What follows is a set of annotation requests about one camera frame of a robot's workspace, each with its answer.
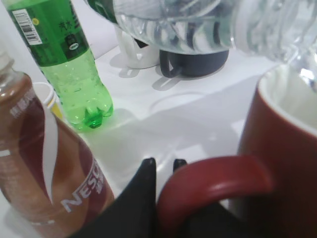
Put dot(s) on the yellow paper cup stack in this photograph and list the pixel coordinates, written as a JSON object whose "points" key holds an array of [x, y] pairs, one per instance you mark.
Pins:
{"points": [[48, 97]]}

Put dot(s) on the red ceramic mug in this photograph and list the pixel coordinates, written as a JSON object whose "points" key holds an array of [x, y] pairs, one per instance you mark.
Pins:
{"points": [[271, 182]]}

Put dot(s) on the white ceramic mug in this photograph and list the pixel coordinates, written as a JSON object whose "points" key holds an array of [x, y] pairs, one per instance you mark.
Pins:
{"points": [[137, 54]]}

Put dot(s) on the dark grey ceramic mug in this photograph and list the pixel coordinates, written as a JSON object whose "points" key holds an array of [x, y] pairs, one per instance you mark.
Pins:
{"points": [[173, 64]]}

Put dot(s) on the brown Nescafe coffee bottle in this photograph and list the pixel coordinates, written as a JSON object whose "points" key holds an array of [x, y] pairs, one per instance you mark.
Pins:
{"points": [[47, 172]]}

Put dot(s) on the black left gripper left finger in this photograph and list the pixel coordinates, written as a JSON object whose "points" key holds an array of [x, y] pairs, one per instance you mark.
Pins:
{"points": [[133, 213]]}

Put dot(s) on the clear water bottle green label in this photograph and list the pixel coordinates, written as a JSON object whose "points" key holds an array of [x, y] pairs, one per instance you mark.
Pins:
{"points": [[280, 30]]}

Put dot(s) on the green soda bottle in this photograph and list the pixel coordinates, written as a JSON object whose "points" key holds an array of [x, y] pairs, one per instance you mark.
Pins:
{"points": [[54, 37]]}

